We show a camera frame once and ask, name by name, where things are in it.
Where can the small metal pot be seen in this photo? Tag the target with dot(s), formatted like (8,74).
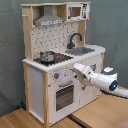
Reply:
(47,56)

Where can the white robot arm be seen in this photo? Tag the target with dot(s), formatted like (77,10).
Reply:
(105,80)

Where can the black toy stovetop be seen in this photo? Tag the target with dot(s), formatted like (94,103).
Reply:
(57,58)

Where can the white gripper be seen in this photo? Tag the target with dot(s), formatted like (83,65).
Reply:
(83,73)

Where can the wooden toy kitchen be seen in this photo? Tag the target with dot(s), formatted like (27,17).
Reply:
(57,38)

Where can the toy microwave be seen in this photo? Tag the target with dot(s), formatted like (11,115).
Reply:
(77,11)

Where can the red left oven knob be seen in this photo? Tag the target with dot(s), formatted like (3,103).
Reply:
(56,75)

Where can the grey range hood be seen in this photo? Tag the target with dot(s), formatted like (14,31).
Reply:
(48,18)

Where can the white cabinet door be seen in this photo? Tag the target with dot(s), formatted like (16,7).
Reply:
(88,92)

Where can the toy oven door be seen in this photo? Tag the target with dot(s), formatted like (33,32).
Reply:
(63,97)

